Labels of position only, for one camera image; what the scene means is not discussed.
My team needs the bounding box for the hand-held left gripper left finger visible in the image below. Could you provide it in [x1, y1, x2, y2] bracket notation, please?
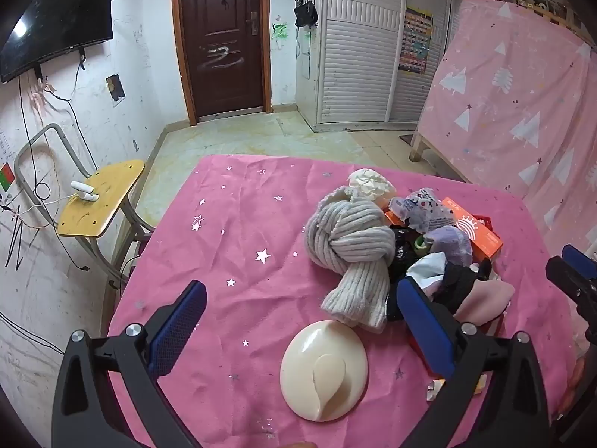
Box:
[51, 280, 208, 448]

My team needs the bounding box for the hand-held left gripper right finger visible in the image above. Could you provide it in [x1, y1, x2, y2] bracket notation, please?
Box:
[396, 276, 551, 448]

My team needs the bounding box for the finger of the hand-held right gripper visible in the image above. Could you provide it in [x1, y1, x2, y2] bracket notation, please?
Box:
[545, 256, 597, 309]
[561, 244, 597, 281]

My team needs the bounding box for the purple fluffy sock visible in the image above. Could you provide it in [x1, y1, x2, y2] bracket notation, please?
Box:
[422, 225, 474, 267]

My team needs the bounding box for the black cloth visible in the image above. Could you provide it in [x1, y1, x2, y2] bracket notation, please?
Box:
[438, 259, 493, 313]

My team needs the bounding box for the white cloth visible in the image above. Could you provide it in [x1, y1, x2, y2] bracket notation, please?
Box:
[406, 252, 448, 297]

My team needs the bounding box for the pale pink cloth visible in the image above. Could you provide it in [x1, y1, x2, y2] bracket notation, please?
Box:
[454, 280, 516, 325]

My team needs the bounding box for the black plastic bag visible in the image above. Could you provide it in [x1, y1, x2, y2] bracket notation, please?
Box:
[389, 226, 425, 285]

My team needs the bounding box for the orange box with white print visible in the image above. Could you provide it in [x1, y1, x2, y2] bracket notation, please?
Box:
[441, 196, 504, 259]

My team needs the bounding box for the cream round dome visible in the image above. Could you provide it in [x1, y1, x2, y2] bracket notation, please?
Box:
[280, 320, 369, 423]

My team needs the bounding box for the pink star-print tablecloth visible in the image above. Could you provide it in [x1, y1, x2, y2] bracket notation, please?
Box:
[107, 154, 584, 448]

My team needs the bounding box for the grey knitted scarf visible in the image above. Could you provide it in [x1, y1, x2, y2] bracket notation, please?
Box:
[304, 186, 396, 334]

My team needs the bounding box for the yellow seat chair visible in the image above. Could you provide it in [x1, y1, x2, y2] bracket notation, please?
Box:
[14, 124, 157, 290]

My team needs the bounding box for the white crumpled paper ball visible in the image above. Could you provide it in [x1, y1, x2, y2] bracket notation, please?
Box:
[347, 168, 397, 203]

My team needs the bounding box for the white charger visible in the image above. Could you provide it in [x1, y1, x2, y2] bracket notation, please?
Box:
[70, 182, 100, 202]

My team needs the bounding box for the pink tree-print sheet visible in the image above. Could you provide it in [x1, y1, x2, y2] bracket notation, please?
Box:
[415, 0, 597, 262]

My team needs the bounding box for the colourful chart poster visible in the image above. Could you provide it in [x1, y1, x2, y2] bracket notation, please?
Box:
[398, 7, 434, 75]

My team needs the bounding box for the white louvered wardrobe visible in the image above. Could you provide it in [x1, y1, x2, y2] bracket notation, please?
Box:
[294, 0, 467, 132]

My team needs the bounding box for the dark brown door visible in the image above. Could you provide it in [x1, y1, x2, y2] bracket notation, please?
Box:
[170, 0, 274, 127]

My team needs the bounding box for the black hanging bag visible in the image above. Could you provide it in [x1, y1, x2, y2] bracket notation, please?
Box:
[294, 2, 319, 29]

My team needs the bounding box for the wooden bed frame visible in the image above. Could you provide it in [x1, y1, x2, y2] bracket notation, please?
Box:
[409, 133, 472, 183]

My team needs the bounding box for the black wall television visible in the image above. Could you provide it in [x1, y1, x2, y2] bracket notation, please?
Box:
[0, 0, 114, 84]

